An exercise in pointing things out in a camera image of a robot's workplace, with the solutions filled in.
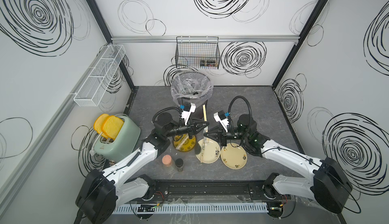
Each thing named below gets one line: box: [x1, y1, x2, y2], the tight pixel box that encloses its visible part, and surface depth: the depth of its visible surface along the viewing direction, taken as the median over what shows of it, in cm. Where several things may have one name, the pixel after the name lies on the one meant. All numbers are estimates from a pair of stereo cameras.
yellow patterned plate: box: [173, 134, 197, 153], surface depth 91 cm
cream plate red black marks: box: [220, 142, 248, 170], surface depth 85 cm
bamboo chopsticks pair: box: [202, 103, 209, 133], surface depth 65 cm
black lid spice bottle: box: [175, 158, 184, 173], surface depth 76 cm
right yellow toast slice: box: [101, 115, 125, 141], surface depth 77 cm
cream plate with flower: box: [195, 137, 221, 164], surface depth 86 cm
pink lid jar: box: [162, 154, 175, 172], surface depth 76 cm
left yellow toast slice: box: [93, 113, 110, 139], surface depth 76 cm
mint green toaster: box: [93, 114, 141, 162], surface depth 77 cm
